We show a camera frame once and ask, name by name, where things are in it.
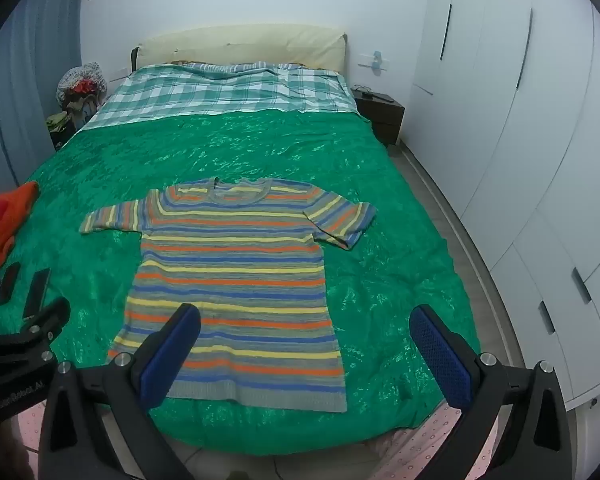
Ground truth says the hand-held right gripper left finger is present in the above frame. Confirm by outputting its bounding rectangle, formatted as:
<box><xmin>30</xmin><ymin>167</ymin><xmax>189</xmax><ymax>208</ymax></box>
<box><xmin>37</xmin><ymin>303</ymin><xmax>202</xmax><ymax>480</ymax></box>

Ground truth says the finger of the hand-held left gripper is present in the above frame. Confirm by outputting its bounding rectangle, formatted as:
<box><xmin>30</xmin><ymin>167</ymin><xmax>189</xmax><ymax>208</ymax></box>
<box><xmin>21</xmin><ymin>297</ymin><xmax>72</xmax><ymax>356</ymax></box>

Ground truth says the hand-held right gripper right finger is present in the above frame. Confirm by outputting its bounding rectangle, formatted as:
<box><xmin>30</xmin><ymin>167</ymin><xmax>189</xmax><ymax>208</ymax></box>
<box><xmin>409</xmin><ymin>304</ymin><xmax>573</xmax><ymax>480</ymax></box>

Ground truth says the striped knit t-shirt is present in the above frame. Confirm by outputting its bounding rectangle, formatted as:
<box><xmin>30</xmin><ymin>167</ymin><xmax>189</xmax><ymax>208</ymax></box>
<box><xmin>78</xmin><ymin>177</ymin><xmax>378</xmax><ymax>413</ymax></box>

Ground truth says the pile of clothes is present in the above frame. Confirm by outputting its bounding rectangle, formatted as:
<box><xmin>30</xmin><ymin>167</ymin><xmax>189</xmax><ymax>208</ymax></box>
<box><xmin>46</xmin><ymin>62</ymin><xmax>110</xmax><ymax>148</ymax></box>

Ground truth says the black phone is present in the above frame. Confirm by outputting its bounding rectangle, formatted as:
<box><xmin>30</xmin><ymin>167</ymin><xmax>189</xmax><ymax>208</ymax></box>
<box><xmin>22</xmin><ymin>268</ymin><xmax>52</xmax><ymax>320</ymax></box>
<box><xmin>0</xmin><ymin>263</ymin><xmax>21</xmax><ymax>307</ymax></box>

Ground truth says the orange garment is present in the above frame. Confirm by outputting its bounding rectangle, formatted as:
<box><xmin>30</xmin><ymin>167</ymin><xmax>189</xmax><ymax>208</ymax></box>
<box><xmin>0</xmin><ymin>181</ymin><xmax>41</xmax><ymax>273</ymax></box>

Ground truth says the green velvet blanket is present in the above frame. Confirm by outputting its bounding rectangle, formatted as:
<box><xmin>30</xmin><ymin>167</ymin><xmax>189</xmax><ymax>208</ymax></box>
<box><xmin>0</xmin><ymin>110</ymin><xmax>482</xmax><ymax>457</ymax></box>

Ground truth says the blue-grey curtain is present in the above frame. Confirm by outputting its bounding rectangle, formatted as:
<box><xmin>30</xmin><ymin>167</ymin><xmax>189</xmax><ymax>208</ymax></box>
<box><xmin>0</xmin><ymin>0</ymin><xmax>86</xmax><ymax>196</ymax></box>

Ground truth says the dark wooden nightstand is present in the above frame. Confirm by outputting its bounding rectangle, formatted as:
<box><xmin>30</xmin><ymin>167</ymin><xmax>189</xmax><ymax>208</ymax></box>
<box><xmin>351</xmin><ymin>87</ymin><xmax>406</xmax><ymax>147</ymax></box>

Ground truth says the white wardrobe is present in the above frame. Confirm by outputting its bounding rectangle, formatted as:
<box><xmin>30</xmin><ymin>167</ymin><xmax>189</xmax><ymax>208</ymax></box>
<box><xmin>412</xmin><ymin>0</ymin><xmax>600</xmax><ymax>411</ymax></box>

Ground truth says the green checkered bedsheet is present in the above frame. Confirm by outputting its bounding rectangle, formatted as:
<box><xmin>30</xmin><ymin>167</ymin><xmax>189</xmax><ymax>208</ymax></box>
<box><xmin>82</xmin><ymin>61</ymin><xmax>371</xmax><ymax>131</ymax></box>

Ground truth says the cream padded headboard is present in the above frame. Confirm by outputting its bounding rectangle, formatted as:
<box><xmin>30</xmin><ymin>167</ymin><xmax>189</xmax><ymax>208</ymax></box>
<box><xmin>131</xmin><ymin>26</ymin><xmax>348</xmax><ymax>72</ymax></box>

